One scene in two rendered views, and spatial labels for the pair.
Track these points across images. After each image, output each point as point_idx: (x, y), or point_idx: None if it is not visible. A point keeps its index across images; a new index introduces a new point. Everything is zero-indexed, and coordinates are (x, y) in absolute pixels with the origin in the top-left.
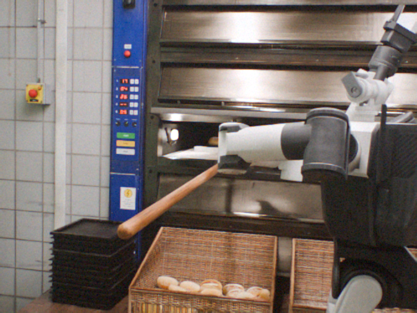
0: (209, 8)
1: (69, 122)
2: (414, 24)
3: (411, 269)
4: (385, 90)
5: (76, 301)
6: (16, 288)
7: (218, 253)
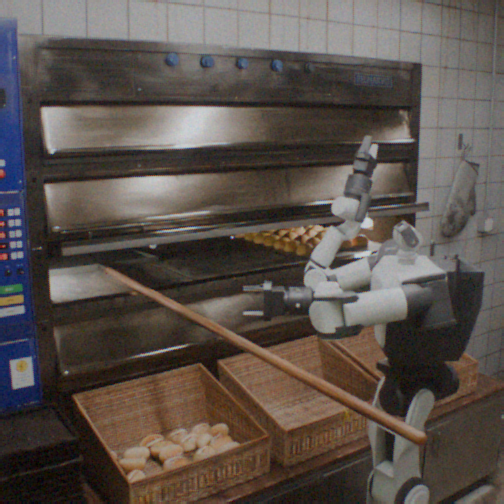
0: (98, 103)
1: None
2: (370, 150)
3: (445, 373)
4: None
5: None
6: None
7: (146, 402)
